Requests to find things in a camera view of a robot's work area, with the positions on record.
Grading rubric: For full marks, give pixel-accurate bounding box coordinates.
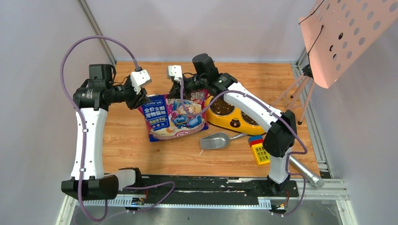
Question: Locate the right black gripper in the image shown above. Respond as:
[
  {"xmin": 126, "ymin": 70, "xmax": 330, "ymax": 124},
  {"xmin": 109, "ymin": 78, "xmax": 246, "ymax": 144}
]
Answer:
[{"xmin": 167, "ymin": 75, "xmax": 207, "ymax": 101}]

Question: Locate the cat food bag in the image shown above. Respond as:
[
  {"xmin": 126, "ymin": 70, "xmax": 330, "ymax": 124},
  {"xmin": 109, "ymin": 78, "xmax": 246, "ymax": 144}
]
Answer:
[{"xmin": 138, "ymin": 90, "xmax": 208, "ymax": 143}]

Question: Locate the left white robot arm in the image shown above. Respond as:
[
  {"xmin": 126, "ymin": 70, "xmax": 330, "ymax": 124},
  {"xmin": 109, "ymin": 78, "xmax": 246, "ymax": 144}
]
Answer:
[{"xmin": 61, "ymin": 64, "xmax": 152, "ymax": 201}]

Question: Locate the silver microphone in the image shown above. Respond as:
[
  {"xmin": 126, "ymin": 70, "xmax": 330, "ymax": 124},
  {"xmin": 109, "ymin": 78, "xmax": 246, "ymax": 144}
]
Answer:
[{"xmin": 290, "ymin": 155, "xmax": 325, "ymax": 188}]

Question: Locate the colourful toy brick block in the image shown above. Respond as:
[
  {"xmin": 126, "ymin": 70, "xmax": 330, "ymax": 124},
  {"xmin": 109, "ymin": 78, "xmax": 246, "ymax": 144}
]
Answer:
[{"xmin": 248, "ymin": 135, "xmax": 270, "ymax": 166}]

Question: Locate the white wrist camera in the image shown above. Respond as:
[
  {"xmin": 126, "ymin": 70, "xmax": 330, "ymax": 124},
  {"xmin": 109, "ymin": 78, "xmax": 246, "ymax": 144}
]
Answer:
[
  {"xmin": 130, "ymin": 69, "xmax": 152, "ymax": 95},
  {"xmin": 167, "ymin": 65, "xmax": 183, "ymax": 83}
]

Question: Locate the aluminium frame rail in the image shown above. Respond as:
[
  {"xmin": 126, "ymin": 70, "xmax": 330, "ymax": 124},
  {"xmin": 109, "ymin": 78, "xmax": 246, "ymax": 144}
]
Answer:
[{"xmin": 56, "ymin": 173, "xmax": 358, "ymax": 225}]

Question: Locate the pink perforated music stand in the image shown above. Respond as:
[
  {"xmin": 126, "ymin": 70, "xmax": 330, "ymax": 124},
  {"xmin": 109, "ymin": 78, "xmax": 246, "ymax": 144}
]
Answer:
[{"xmin": 287, "ymin": 0, "xmax": 398, "ymax": 121}]

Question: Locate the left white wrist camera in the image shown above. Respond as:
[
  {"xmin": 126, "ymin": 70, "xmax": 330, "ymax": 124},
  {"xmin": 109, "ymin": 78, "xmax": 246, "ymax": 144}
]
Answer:
[{"xmin": 130, "ymin": 69, "xmax": 152, "ymax": 95}]

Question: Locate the metal food scoop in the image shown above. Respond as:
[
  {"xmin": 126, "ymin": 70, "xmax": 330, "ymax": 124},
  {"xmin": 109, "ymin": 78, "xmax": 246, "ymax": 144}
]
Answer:
[{"xmin": 199, "ymin": 132, "xmax": 248, "ymax": 150}]

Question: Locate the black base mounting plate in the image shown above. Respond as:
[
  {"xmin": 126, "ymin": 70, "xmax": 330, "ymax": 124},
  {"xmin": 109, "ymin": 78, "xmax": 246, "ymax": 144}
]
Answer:
[{"xmin": 120, "ymin": 175, "xmax": 299, "ymax": 207}]

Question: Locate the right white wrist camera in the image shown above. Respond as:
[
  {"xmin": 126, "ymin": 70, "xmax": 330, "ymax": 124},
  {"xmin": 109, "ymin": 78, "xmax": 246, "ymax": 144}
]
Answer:
[{"xmin": 167, "ymin": 65, "xmax": 183, "ymax": 83}]

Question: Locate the yellow double pet bowl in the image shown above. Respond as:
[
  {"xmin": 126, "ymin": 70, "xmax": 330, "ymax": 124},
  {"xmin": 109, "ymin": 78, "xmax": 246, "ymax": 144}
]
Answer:
[{"xmin": 206, "ymin": 107, "xmax": 265, "ymax": 136}]

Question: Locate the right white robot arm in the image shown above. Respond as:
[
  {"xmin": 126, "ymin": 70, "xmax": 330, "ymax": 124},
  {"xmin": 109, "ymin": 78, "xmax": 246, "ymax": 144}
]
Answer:
[{"xmin": 167, "ymin": 53, "xmax": 297, "ymax": 196}]

